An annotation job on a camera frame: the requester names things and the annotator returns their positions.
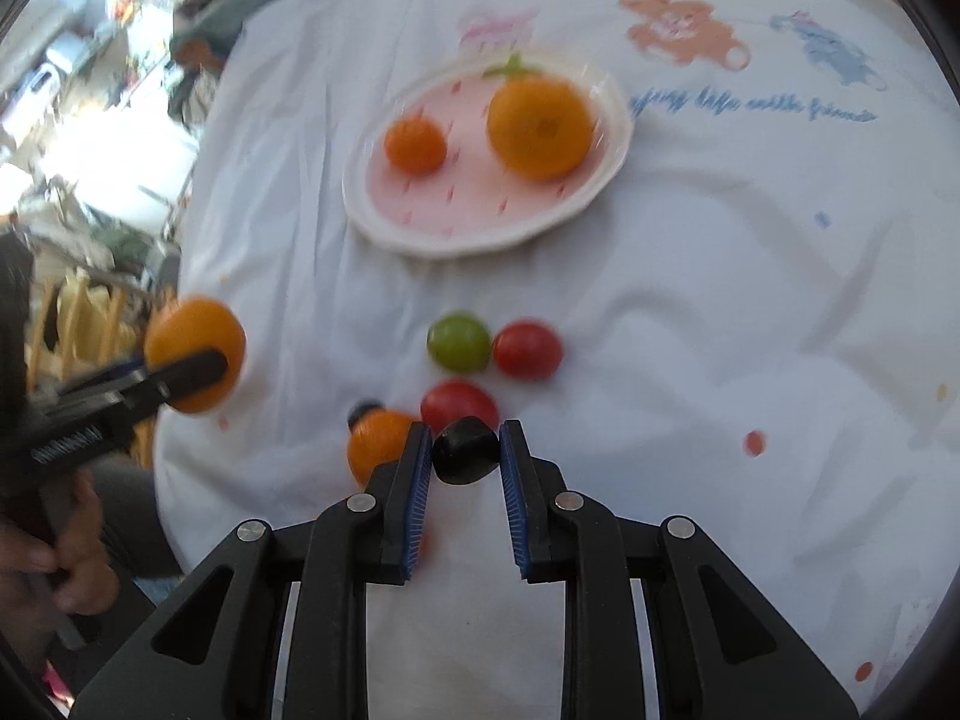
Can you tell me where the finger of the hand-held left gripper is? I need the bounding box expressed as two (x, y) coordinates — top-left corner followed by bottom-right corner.
(145, 347), (230, 412)
(58, 358), (149, 404)

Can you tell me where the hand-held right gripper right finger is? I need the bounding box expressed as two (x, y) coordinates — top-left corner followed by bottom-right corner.
(499, 420), (861, 720)

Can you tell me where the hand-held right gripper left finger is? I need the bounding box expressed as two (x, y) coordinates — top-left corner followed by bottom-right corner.
(71, 422), (434, 720)

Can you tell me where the medium orange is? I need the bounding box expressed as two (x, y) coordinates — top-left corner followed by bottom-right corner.
(346, 409), (418, 488)
(144, 296), (248, 415)

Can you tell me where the dark purple plum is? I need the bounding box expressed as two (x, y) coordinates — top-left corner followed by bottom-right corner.
(433, 415), (501, 486)

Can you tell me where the pink strawberry-shaped plate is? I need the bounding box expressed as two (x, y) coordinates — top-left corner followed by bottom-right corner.
(342, 51), (635, 259)

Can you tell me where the person's left hand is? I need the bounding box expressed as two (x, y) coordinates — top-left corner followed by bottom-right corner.
(0, 465), (121, 661)

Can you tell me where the wooden slat rack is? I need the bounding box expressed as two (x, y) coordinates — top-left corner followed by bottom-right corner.
(26, 270), (151, 383)

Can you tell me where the person's grey clothing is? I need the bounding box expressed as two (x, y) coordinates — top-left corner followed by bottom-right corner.
(90, 457), (185, 582)

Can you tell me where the red cherry tomato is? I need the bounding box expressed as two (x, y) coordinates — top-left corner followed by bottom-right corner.
(492, 321), (564, 380)
(420, 380), (500, 436)

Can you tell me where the green cherry tomato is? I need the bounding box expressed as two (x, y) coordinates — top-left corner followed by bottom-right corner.
(427, 313), (493, 373)

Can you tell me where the white printed bed sheet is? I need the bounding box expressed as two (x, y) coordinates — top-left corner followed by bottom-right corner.
(150, 0), (947, 720)

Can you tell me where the small tangerine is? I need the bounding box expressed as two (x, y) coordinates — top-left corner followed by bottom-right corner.
(384, 118), (448, 175)

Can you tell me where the grey-green cloth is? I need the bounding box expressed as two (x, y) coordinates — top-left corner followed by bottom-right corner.
(169, 0), (331, 76)

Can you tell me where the large orange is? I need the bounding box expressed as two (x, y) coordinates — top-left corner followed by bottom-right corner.
(486, 75), (593, 182)

